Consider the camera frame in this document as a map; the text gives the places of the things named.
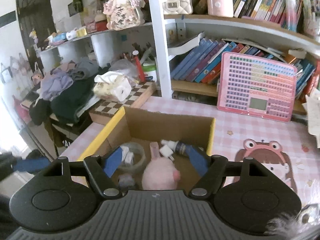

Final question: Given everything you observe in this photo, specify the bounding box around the chessboard box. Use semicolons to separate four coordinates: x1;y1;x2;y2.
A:
89;81;156;125

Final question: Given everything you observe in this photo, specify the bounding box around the yellow cardboard box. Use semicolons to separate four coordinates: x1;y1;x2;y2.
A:
80;107;215;193

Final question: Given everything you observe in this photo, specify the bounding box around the pink checked tablecloth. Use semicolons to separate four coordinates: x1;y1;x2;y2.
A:
63;97;319;205

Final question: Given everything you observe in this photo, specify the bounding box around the clear packing tape roll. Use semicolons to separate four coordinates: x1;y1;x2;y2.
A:
118;142;146;174

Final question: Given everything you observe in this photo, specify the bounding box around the stack of papers and books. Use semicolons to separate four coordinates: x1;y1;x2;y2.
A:
303;88;320;148

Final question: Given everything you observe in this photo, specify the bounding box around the pink keyboard learning toy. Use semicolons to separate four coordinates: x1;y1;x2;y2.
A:
217;52;297;122

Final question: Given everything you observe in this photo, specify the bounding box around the red pen in cup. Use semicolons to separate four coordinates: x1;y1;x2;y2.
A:
132;50;145;83

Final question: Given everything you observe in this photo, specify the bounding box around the pile of clothes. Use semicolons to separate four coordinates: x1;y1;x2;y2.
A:
29;57;108;126

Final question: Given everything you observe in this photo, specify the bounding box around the large white charger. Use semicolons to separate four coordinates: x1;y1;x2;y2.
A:
159;145;175;161

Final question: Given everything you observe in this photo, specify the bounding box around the white bookshelf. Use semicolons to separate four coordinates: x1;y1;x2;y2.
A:
40;0;319;99

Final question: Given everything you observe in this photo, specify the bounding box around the floral tissue box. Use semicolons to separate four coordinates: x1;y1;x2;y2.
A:
93;72;132;102

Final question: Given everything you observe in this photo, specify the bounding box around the pink plush toy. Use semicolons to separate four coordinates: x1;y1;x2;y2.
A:
142;142;181;190

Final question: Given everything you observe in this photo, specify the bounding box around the small red white box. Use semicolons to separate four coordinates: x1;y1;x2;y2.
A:
121;146;134;166

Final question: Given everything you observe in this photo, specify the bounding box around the row of blue books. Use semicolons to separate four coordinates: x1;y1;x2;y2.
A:
170;37;246;84

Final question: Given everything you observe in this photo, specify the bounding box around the white blue spray bottle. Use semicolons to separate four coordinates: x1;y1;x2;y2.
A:
161;140;200;157

